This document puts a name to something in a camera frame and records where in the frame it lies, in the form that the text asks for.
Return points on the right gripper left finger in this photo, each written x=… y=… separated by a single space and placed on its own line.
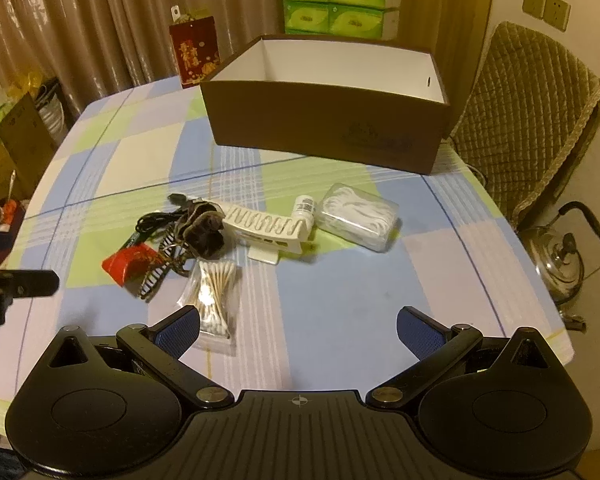
x=157 y=350

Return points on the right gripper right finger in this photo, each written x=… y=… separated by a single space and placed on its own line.
x=440 y=350

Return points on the cotton swabs bag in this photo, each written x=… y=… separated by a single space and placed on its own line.
x=212 y=299

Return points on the red snack packet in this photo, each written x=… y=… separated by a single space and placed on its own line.
x=130 y=263

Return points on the green lip balm tube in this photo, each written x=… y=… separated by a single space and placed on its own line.
x=135 y=239

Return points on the brown velvet scrunchie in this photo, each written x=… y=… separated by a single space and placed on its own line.
x=199 y=230

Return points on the clear floss pick box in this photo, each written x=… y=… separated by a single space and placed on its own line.
x=357 y=216

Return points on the white pill bottle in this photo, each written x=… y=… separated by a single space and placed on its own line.
x=304 y=210

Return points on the cardboard boxes pile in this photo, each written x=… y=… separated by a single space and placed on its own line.
x=26 y=145

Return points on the checkered tablecloth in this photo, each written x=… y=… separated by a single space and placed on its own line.
x=141 y=210

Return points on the steel kettle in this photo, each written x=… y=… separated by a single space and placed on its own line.
x=558 y=262

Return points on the brown curtain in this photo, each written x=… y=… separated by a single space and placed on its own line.
x=99 y=47

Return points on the brown cardboard box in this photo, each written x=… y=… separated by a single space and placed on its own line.
x=332 y=97

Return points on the quilted chair cushion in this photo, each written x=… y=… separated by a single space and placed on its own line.
x=529 y=119

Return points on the red gift bag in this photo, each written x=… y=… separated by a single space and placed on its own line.
x=195 y=45

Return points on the green tissue pack stack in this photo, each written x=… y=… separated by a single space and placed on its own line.
x=364 y=19

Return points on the double wall socket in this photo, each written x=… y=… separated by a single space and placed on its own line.
x=556 y=13

